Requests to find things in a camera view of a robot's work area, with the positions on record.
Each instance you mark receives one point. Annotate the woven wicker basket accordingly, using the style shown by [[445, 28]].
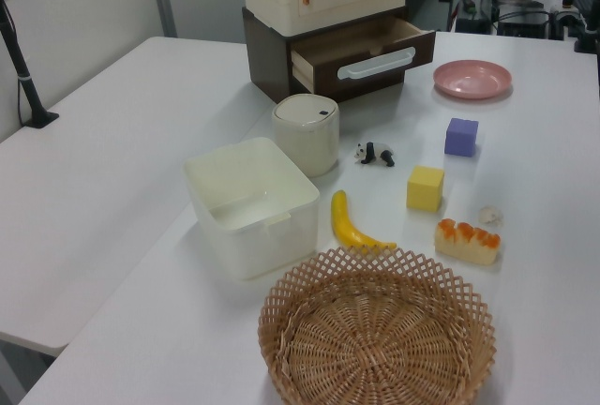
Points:
[[375, 339]]

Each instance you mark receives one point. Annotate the toy bread with orange crust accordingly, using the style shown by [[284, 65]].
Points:
[[464, 245]]

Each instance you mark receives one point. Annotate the beige mini trash can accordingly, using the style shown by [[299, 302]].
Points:
[[304, 142]]

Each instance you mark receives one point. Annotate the cream plastic open bin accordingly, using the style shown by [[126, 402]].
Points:
[[248, 208]]

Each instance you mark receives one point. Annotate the yellow toy banana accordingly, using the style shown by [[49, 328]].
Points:
[[344, 224]]

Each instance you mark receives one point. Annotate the black white panda figurine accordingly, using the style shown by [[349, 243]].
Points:
[[372, 152]]

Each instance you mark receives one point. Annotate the dark brown wooden cabinet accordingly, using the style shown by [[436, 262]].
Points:
[[265, 63]]

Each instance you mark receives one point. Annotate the yellow cube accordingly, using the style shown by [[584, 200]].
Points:
[[424, 189]]

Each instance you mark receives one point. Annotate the purple cube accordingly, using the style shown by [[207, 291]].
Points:
[[461, 138]]

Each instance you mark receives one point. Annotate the pink plastic plate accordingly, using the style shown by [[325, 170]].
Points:
[[471, 79]]

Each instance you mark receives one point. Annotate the black computer box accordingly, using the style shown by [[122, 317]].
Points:
[[522, 24]]

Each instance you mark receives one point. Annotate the black pole with clamp base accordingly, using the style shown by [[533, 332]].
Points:
[[23, 77]]

